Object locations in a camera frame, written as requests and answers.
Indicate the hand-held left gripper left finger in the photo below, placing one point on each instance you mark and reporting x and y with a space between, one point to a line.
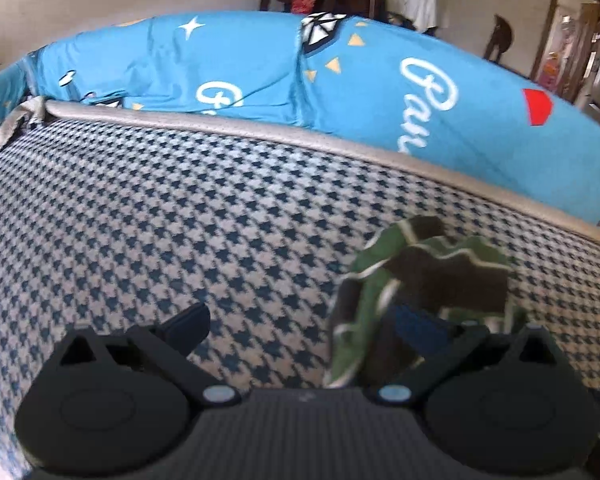
187 330

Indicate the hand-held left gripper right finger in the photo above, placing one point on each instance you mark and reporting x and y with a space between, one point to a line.
422 332

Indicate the green brown striped t-shirt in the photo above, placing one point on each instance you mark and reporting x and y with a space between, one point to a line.
430 270

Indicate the houndstooth sofa seat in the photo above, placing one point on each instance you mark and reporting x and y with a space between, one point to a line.
155 220

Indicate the blue printed blanket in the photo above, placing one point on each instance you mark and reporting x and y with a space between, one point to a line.
155 70

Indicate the black chair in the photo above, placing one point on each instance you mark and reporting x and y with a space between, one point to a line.
500 37

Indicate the table with white tablecloth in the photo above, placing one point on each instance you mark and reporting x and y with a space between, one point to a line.
415 5

